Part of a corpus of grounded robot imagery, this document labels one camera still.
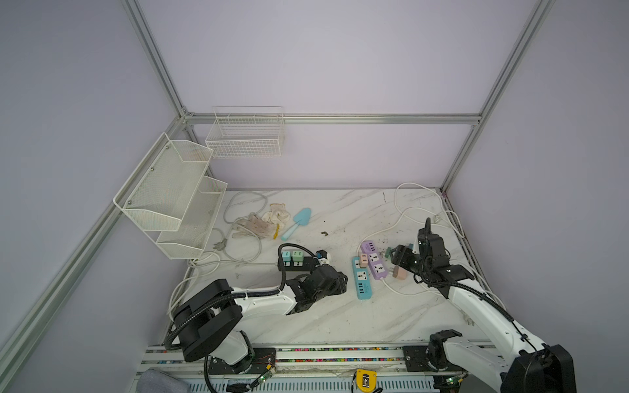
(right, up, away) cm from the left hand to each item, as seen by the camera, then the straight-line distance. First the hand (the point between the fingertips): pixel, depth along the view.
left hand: (342, 280), depth 84 cm
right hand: (+19, +10, 0) cm, 21 cm away
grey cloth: (-54, -24, -16) cm, 62 cm away
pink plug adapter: (+8, +6, +4) cm, 11 cm away
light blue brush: (-16, +22, +27) cm, 38 cm away
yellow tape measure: (+6, -24, -15) cm, 29 cm away
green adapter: (-16, +8, +6) cm, 19 cm away
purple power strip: (+15, +2, +6) cm, 16 cm away
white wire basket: (-37, +56, +11) cm, 69 cm away
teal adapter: (-21, +7, +6) cm, 23 cm away
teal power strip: (+8, -1, +4) cm, 9 cm away
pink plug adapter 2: (+22, +1, +6) cm, 23 cm away
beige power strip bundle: (-32, +18, +22) cm, 43 cm away
